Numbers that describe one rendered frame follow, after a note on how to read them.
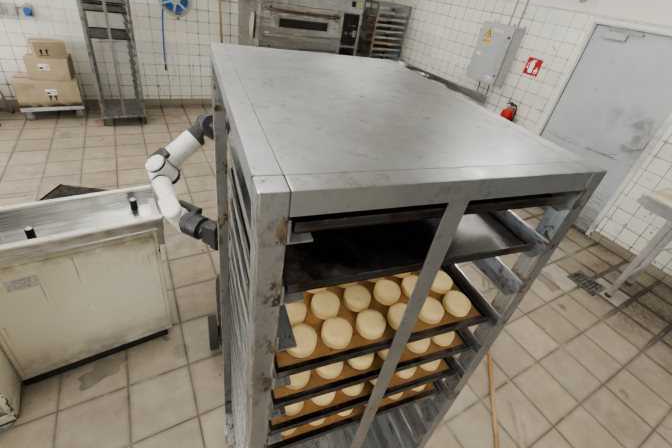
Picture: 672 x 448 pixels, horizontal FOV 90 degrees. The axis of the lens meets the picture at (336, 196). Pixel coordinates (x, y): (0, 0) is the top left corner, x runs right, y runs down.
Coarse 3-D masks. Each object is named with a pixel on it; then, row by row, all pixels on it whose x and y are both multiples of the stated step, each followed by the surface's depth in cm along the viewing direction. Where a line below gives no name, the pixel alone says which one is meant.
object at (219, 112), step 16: (224, 112) 84; (224, 128) 87; (224, 144) 89; (224, 160) 92; (224, 176) 94; (224, 192) 97; (224, 208) 100; (224, 224) 103; (224, 240) 106; (224, 256) 110; (224, 272) 114; (224, 288) 118; (224, 304) 122; (224, 320) 127; (224, 336) 132; (224, 352) 138; (224, 368) 144; (224, 384) 150
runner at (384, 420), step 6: (384, 414) 107; (378, 420) 105; (384, 420) 106; (390, 420) 103; (384, 426) 104; (390, 426) 103; (384, 432) 103; (390, 432) 103; (390, 438) 102; (396, 438) 101; (390, 444) 100; (396, 444) 101
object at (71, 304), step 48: (0, 240) 144; (144, 240) 163; (0, 288) 139; (48, 288) 150; (96, 288) 163; (144, 288) 178; (0, 336) 150; (48, 336) 162; (96, 336) 177; (144, 336) 196
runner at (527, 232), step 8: (496, 216) 61; (504, 216) 59; (512, 216) 58; (512, 224) 58; (520, 224) 57; (528, 224) 55; (520, 232) 57; (528, 232) 55; (536, 232) 54; (528, 240) 55; (536, 240) 54; (544, 240) 53; (536, 248) 54; (544, 248) 53; (528, 256) 53; (536, 256) 53
